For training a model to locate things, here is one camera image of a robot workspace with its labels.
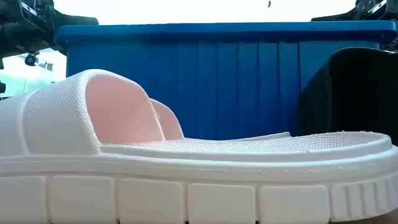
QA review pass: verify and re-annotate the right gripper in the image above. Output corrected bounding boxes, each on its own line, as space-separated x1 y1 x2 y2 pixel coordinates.
311 0 398 22

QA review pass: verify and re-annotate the pale pink slide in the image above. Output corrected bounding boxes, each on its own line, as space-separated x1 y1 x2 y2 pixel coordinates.
0 68 398 224
149 98 292 142

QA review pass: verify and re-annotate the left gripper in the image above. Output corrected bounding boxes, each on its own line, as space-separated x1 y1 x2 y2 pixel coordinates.
0 0 100 70

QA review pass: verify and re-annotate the black smooth-strap slide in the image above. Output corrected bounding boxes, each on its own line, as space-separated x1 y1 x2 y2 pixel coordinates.
298 46 398 146

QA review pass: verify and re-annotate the small black round knob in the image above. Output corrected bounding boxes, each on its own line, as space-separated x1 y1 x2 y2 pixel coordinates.
24 52 40 67

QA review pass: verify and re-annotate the blue plastic bin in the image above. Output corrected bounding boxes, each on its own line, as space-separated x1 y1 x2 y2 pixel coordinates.
55 20 398 141

